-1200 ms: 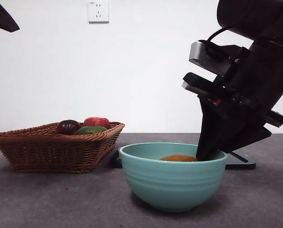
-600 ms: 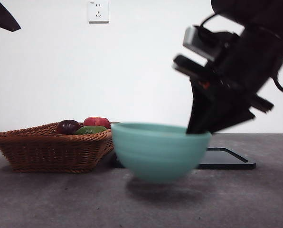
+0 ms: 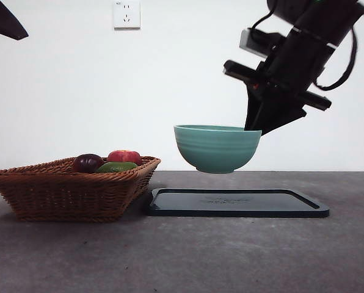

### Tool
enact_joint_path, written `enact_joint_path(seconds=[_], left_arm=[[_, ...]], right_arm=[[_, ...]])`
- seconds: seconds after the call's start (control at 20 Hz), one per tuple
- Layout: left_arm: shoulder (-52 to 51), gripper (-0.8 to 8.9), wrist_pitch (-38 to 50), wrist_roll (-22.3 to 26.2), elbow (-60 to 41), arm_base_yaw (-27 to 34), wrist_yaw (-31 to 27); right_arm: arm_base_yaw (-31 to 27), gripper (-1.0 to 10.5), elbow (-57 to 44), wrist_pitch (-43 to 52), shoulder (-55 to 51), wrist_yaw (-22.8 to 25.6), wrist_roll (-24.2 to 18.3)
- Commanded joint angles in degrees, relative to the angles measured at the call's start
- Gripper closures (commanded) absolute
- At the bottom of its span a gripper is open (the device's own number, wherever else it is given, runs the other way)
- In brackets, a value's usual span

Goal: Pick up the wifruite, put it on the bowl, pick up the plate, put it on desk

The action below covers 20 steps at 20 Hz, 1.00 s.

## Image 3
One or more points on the black rectangular tray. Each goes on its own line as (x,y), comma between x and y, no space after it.
(231,207)

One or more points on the teal ribbed bowl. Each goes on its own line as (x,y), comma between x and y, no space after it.
(215,149)

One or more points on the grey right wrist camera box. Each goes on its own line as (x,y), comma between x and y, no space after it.
(245,39)

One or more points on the green avocado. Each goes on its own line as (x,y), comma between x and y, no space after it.
(116,168)

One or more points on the brown wicker basket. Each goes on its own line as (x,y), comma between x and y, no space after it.
(66,195)

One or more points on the red peach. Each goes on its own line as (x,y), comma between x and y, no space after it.
(124,157)

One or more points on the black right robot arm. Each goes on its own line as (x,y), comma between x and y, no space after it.
(322,18)

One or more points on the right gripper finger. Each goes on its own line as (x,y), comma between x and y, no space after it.
(252,110)
(279,114)

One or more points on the white wall socket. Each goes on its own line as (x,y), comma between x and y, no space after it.
(127,15)

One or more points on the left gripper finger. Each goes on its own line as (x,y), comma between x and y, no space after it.
(2,21)

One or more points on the dark purple plum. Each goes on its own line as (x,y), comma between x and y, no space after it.
(87,163)

